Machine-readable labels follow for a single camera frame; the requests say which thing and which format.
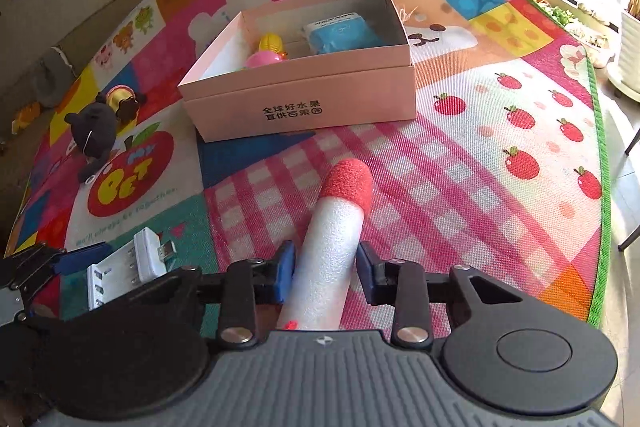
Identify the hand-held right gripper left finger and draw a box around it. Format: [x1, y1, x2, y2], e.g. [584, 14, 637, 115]
[162, 239, 297, 351]

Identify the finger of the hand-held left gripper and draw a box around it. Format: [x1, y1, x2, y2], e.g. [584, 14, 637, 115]
[10, 243, 114, 295]

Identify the grey neck pillow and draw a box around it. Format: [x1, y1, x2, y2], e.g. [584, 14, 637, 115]
[30, 47, 76, 108]

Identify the yellow corn toy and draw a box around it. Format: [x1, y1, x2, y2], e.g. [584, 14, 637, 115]
[258, 33, 286, 55]

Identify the red white foam rocket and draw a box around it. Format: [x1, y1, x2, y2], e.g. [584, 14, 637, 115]
[277, 159, 373, 333]

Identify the orange yellow soft toy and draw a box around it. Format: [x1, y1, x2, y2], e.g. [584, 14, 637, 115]
[11, 101, 43, 132]

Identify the black plush toy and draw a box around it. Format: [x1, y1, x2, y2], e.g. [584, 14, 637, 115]
[64, 102, 121, 182]

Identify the white battery charger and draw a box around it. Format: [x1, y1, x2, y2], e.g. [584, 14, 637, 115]
[86, 228, 177, 312]

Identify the pink cupcake toy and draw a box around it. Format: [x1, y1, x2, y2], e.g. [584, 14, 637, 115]
[244, 49, 291, 68]

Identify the pink cardboard box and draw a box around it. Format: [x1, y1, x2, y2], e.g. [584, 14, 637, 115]
[178, 0, 417, 144]

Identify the window sill planter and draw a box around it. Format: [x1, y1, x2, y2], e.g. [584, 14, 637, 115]
[522, 0, 618, 68]

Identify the blue white wipes packet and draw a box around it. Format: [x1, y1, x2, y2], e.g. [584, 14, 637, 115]
[301, 10, 383, 55]

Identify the white plant pot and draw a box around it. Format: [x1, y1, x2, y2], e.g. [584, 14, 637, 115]
[605, 9, 640, 100]

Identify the plush keychain toy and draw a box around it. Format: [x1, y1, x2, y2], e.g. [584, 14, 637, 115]
[97, 84, 147, 125]

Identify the printed play mat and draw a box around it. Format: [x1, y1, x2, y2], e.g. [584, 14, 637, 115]
[2, 0, 613, 333]

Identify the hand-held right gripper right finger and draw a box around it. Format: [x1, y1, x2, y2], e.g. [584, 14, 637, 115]
[356, 241, 526, 351]

